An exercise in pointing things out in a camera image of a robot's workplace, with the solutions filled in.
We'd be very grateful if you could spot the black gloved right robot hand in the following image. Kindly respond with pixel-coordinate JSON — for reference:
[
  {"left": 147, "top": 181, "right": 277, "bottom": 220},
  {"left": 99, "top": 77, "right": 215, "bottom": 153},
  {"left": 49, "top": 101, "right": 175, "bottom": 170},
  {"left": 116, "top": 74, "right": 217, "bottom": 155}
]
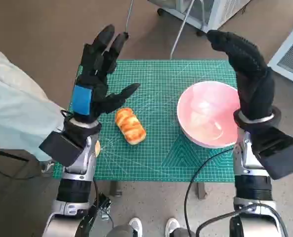
[{"left": 207, "top": 29, "right": 275, "bottom": 121}]

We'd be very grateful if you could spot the thin black cable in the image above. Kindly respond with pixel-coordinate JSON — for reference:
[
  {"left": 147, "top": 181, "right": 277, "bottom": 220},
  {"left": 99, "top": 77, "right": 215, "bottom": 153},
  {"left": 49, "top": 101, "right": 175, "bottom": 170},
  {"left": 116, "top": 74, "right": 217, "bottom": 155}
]
[{"left": 93, "top": 177, "right": 115, "bottom": 228}]

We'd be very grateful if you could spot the pink bowl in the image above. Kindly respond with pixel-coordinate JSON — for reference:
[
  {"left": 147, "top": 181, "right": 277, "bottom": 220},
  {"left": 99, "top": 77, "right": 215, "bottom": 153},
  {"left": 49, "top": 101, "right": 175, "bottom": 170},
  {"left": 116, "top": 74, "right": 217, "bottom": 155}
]
[{"left": 177, "top": 81, "right": 242, "bottom": 149}]

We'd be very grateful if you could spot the silver chair leg with caster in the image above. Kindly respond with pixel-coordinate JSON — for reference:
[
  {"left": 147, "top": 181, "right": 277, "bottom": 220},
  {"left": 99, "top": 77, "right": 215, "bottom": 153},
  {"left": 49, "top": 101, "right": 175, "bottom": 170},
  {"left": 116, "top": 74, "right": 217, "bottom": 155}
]
[{"left": 125, "top": 0, "right": 135, "bottom": 35}]

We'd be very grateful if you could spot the person's leg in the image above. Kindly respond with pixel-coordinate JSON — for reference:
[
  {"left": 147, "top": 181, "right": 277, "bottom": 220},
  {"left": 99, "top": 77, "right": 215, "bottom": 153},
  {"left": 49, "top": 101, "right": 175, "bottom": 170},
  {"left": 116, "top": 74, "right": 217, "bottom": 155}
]
[
  {"left": 172, "top": 228, "right": 198, "bottom": 237},
  {"left": 109, "top": 225, "right": 137, "bottom": 237}
]

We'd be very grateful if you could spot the white vent unit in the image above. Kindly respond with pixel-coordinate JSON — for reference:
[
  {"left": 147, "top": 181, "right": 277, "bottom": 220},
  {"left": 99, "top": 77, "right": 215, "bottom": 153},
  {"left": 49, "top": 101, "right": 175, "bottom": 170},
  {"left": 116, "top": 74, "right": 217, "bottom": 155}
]
[{"left": 267, "top": 17, "right": 293, "bottom": 88}]

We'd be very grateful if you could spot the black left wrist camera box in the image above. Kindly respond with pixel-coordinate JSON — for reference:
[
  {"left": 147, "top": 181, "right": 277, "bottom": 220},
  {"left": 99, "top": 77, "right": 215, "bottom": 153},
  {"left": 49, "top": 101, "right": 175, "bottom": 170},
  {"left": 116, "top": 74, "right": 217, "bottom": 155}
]
[{"left": 39, "top": 130, "right": 84, "bottom": 167}]

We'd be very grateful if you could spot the black metal stand bar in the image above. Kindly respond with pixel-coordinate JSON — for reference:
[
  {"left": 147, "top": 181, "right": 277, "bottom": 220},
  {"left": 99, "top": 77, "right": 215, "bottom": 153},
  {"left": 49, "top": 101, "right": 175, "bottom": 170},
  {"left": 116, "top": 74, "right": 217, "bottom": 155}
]
[{"left": 83, "top": 194, "right": 112, "bottom": 237}]

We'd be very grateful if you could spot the grey table leg bracket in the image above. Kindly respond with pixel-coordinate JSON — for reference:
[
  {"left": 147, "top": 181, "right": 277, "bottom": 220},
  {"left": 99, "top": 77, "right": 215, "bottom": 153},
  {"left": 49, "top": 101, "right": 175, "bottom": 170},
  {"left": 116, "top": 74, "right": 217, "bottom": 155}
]
[
  {"left": 197, "top": 182, "right": 208, "bottom": 199},
  {"left": 110, "top": 181, "right": 124, "bottom": 197}
]

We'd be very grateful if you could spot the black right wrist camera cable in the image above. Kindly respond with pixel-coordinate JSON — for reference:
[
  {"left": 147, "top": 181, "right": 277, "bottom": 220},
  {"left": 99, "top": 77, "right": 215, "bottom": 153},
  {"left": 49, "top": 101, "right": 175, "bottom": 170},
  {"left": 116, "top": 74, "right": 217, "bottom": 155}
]
[{"left": 184, "top": 147, "right": 237, "bottom": 237}]

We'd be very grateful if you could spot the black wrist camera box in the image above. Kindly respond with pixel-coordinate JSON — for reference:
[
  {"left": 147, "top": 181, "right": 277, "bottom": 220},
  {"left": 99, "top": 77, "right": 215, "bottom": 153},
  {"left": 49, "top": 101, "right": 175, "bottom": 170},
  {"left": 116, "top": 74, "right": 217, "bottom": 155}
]
[
  {"left": 253, "top": 127, "right": 293, "bottom": 180},
  {"left": 39, "top": 130, "right": 84, "bottom": 167}
]

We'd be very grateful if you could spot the white mesh cabinet on casters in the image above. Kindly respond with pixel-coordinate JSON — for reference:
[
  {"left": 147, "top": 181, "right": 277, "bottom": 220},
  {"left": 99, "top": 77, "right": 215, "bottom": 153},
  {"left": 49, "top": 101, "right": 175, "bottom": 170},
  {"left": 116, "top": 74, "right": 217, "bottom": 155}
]
[{"left": 157, "top": 0, "right": 252, "bottom": 37}]

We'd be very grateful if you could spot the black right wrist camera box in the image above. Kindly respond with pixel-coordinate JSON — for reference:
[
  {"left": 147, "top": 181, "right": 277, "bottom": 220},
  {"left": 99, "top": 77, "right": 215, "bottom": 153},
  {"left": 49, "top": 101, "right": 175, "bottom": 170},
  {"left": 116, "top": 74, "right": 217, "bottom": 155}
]
[{"left": 253, "top": 127, "right": 293, "bottom": 180}]

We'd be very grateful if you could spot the green cutting mat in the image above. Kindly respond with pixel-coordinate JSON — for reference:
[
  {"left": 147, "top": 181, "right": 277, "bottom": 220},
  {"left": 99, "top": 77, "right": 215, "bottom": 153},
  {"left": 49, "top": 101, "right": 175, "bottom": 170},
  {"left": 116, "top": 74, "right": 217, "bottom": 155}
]
[{"left": 52, "top": 59, "right": 238, "bottom": 183}]

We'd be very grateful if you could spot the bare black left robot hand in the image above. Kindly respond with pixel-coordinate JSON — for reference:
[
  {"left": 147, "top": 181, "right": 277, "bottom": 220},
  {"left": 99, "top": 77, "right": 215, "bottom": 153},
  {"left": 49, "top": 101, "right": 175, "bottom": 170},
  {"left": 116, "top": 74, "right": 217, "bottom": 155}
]
[{"left": 69, "top": 24, "right": 141, "bottom": 123}]

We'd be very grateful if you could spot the long braided toy bread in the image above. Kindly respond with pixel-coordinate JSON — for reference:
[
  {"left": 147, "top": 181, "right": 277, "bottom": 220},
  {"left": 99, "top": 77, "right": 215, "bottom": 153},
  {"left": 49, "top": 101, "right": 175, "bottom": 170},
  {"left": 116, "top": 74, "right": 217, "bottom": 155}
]
[{"left": 114, "top": 107, "right": 147, "bottom": 146}]

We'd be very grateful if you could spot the person's foot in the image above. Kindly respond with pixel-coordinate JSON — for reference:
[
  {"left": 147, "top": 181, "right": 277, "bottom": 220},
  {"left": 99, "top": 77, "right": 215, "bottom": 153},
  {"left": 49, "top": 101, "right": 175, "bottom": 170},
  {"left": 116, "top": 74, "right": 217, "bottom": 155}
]
[
  {"left": 128, "top": 217, "right": 143, "bottom": 237},
  {"left": 165, "top": 217, "right": 181, "bottom": 237}
]

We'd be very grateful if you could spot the round toy bread bun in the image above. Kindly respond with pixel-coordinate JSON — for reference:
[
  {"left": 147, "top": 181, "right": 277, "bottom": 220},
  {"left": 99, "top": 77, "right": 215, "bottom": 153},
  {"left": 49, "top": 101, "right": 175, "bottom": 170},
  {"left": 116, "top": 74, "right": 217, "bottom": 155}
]
[{"left": 94, "top": 140, "right": 102, "bottom": 158}]

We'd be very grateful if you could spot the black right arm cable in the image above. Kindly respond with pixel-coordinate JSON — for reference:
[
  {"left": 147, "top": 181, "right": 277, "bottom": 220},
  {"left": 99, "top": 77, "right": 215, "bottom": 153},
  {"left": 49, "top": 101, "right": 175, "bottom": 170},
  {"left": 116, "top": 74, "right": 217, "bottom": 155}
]
[{"left": 195, "top": 203, "right": 293, "bottom": 237}]

